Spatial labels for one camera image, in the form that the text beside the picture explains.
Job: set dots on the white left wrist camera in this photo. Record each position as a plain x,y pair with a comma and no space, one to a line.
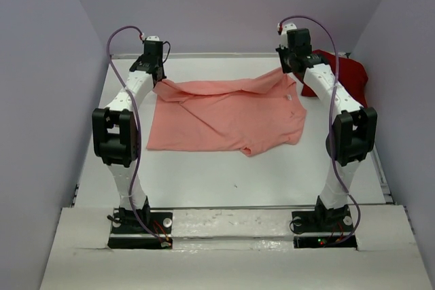
145,38

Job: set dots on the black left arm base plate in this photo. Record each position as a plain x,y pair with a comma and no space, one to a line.
131,235

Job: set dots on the red t shirt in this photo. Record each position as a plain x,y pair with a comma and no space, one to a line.
352,75

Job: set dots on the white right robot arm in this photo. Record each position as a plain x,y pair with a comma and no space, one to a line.
351,135

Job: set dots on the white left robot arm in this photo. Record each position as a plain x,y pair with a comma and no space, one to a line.
116,133

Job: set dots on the pink t shirt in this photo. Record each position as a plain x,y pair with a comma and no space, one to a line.
250,115

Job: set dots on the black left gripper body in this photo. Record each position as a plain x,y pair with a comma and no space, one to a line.
161,66

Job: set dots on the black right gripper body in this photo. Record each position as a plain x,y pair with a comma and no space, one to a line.
287,55

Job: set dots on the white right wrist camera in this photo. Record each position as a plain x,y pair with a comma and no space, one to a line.
283,29

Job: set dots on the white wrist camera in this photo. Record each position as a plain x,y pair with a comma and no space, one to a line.
145,38
283,29

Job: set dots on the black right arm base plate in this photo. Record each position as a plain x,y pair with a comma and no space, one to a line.
312,234

